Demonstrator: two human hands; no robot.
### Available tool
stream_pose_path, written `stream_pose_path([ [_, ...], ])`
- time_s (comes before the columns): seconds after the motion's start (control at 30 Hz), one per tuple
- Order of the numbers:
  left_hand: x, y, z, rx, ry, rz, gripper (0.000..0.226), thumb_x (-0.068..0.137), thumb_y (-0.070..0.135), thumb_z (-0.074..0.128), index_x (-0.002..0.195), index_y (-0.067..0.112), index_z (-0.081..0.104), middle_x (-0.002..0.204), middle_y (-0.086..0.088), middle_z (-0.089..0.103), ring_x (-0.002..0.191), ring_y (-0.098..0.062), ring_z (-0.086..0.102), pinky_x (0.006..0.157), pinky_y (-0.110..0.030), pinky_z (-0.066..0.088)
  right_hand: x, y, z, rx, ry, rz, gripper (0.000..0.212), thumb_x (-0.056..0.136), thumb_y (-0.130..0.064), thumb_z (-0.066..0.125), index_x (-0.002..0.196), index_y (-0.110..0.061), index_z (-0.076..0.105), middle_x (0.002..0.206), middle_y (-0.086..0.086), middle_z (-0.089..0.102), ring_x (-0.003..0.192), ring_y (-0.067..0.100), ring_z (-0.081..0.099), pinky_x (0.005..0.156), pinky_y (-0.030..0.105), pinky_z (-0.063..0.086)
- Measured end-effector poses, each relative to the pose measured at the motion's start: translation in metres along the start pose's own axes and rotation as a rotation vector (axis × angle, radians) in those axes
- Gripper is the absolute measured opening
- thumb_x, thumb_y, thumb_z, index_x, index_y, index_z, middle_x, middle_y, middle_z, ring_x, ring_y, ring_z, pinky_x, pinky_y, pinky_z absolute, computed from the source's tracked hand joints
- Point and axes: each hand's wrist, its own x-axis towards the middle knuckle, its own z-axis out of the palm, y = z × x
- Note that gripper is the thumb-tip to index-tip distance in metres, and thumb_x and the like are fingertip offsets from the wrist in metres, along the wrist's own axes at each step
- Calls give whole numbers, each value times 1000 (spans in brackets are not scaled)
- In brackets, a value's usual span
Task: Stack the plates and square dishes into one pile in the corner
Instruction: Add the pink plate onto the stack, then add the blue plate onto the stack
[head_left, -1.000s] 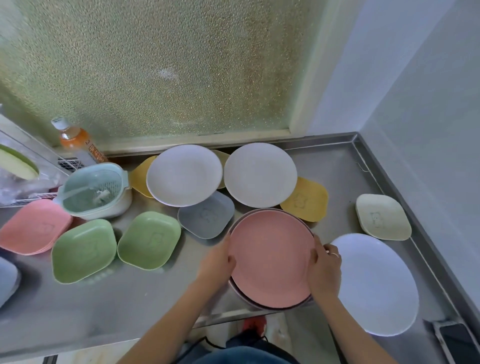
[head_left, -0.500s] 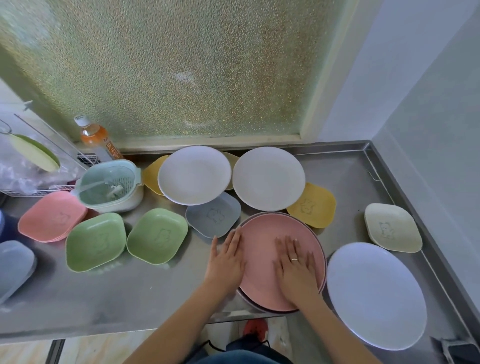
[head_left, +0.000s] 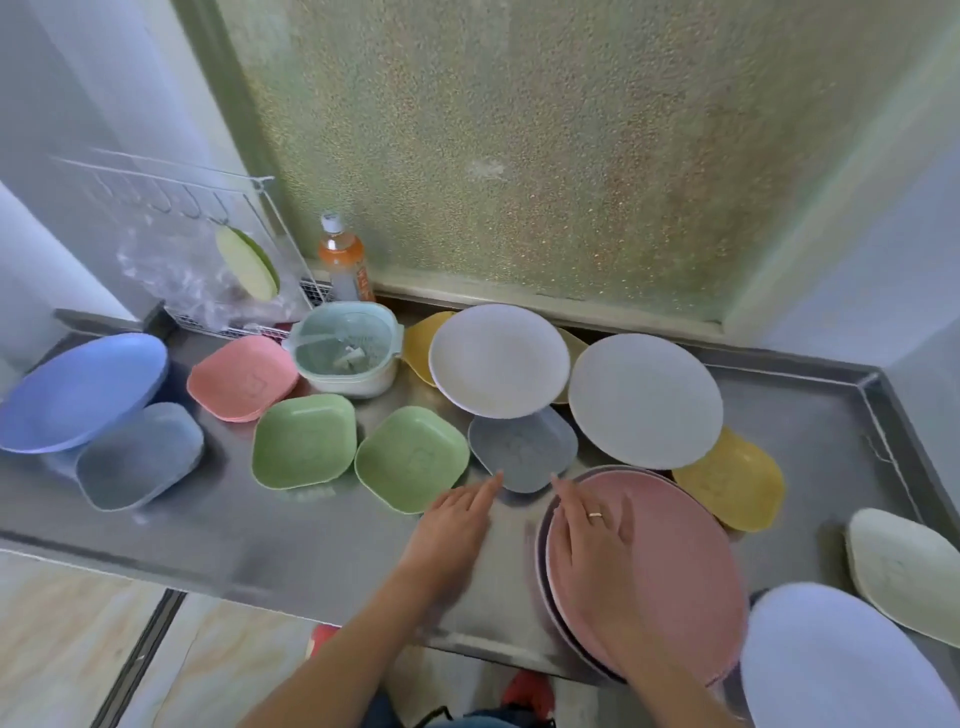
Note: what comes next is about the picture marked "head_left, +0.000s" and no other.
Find person's left forearm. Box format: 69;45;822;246
236;562;451;728

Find white large round plate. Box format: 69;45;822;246
738;582;960;728

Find white small round plate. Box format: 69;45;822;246
567;332;726;472

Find person's left hand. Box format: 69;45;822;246
397;470;505;594

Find pink round plate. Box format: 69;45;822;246
545;469;751;688

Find clear plastic bag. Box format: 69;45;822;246
116;217;309;331

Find frosted glass window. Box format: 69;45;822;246
172;0;960;346

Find mint green strainer bowl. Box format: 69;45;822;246
283;301;406;400

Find person's right hand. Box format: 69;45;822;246
551;476;654;661

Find cream square dish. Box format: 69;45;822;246
845;507;960;650
551;326;590;406

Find blue-grey square dish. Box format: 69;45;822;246
74;401;205;514

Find cream square dish back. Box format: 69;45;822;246
551;326;590;406

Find green square dish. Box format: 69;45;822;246
251;393;358;492
353;405;472;516

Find pale lavender small round plate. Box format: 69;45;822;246
428;302;571;421

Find yellow green oval sponge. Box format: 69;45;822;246
215;224;282;304

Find pink square dish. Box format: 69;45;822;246
185;334;301;425

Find blue round plate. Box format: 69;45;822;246
0;332;170;456

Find purple round plate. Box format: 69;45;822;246
532;464;676;688

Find orange drink bottle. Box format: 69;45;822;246
317;212;376;304

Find dark blue denim trousers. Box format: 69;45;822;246
361;686;410;728

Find yellow square dish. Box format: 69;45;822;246
401;309;459;389
671;425;787;535

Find white wire dish rack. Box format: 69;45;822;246
52;146;335;343

